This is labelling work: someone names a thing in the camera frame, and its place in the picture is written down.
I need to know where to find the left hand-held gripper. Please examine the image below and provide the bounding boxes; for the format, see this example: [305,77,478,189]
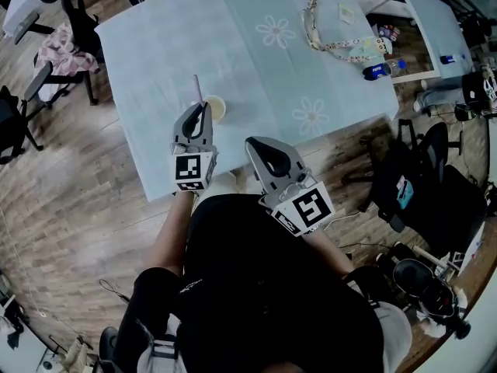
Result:
[168,101,220,195]

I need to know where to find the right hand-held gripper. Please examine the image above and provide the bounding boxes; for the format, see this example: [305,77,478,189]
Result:
[244,135,337,238]

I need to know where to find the white cup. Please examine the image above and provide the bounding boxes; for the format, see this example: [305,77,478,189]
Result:
[189,94,228,126]

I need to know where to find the purple straw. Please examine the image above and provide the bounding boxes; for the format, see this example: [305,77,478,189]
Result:
[193,74,206,108]

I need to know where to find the person's left forearm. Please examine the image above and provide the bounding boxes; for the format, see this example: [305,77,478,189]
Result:
[143,190,203,277]

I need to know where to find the person's right forearm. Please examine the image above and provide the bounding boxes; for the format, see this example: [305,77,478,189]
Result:
[305,230,355,278]

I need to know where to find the floral light blue tablecloth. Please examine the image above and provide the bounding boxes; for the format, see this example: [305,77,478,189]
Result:
[94,0,401,204]

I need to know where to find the black backpack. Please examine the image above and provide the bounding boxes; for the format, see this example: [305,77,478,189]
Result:
[368,118,428,235]

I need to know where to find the person's black shirt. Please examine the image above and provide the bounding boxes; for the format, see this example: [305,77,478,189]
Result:
[112,192,385,373]

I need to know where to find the teal pouch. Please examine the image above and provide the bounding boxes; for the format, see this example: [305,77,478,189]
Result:
[396,175,415,209]

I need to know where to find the blue soda bottle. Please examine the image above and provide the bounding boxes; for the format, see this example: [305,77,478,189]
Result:
[362,58,408,82]

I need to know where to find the black office chair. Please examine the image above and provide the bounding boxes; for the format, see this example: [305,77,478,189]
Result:
[0,85,44,166]
[417,120,489,248]
[23,0,105,106]

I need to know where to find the pink checked cloth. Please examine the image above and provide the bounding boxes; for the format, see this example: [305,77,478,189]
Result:
[33,23,101,103]

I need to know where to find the cartoon plush charm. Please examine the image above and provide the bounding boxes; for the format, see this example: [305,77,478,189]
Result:
[347,36,394,64]

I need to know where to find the black helmet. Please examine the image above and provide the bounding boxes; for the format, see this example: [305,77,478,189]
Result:
[391,257,473,340]

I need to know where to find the small white packet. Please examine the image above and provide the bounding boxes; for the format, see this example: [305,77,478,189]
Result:
[336,2,356,26]

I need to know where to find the small colourful carton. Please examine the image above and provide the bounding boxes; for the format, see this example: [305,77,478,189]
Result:
[378,24,401,43]

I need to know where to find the black rounded seat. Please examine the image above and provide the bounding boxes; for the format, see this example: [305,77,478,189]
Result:
[99,326,120,364]

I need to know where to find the thick white floor cable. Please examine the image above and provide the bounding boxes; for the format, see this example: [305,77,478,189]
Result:
[321,204,374,231]

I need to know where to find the patterned lanyard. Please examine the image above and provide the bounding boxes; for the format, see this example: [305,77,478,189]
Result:
[301,0,376,64]

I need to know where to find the white metal table frame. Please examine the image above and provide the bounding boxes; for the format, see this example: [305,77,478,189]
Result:
[363,0,443,85]

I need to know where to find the thin white floor cable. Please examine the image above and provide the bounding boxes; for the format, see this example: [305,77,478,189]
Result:
[0,204,47,318]

